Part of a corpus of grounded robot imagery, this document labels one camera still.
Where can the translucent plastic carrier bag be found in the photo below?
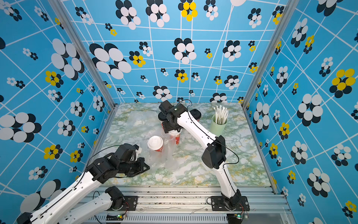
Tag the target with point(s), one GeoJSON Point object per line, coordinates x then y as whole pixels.
{"type": "Point", "coordinates": [164, 159]}

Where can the aluminium corner post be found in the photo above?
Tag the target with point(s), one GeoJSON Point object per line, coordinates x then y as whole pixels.
{"type": "Point", "coordinates": [75, 38]}
{"type": "Point", "coordinates": [281, 27]}

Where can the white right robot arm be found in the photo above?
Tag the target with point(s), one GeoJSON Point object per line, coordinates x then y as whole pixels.
{"type": "Point", "coordinates": [214, 151]}

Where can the aluminium left corner post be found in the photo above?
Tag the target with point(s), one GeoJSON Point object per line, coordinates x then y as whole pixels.
{"type": "Point", "coordinates": [75, 38]}

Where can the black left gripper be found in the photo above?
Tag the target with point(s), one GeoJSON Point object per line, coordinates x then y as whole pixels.
{"type": "Point", "coordinates": [141, 160]}

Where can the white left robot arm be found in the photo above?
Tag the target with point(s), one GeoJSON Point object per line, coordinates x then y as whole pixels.
{"type": "Point", "coordinates": [59, 206]}

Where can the red cup white lid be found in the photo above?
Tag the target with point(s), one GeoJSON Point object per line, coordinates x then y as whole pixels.
{"type": "Point", "coordinates": [155, 144]}

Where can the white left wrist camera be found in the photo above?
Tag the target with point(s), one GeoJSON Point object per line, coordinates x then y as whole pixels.
{"type": "Point", "coordinates": [136, 152]}

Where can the white paper straws bundle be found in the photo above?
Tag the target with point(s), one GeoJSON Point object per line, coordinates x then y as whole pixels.
{"type": "Point", "coordinates": [221, 115]}

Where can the aluminium right corner post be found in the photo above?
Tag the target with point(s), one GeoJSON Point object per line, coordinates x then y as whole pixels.
{"type": "Point", "coordinates": [281, 27]}

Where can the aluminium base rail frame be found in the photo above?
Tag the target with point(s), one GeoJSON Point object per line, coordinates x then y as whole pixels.
{"type": "Point", "coordinates": [190, 205]}

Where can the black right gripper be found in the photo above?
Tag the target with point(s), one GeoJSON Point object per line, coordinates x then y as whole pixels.
{"type": "Point", "coordinates": [167, 128]}

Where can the green straw holder cup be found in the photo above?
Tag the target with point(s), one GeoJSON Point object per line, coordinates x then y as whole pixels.
{"type": "Point", "coordinates": [217, 129]}

